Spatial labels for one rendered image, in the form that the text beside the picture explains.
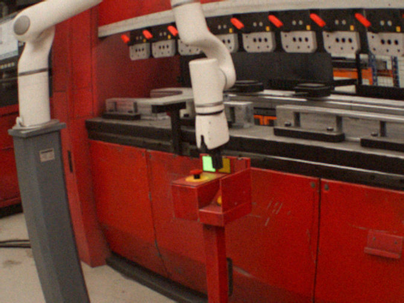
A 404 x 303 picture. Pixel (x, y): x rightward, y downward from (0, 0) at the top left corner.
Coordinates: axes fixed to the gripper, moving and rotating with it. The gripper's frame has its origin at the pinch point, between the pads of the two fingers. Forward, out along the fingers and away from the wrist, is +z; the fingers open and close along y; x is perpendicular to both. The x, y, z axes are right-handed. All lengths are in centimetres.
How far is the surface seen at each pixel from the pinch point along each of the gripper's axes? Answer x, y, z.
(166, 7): -62, -52, -52
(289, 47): 8.0, -38.1, -31.1
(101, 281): -112, -20, 87
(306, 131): 15.5, -30.0, -2.4
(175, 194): -13.0, 6.4, 9.8
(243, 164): 2.0, -10.0, 3.7
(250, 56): -57, -104, -20
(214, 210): 0.7, 4.6, 13.7
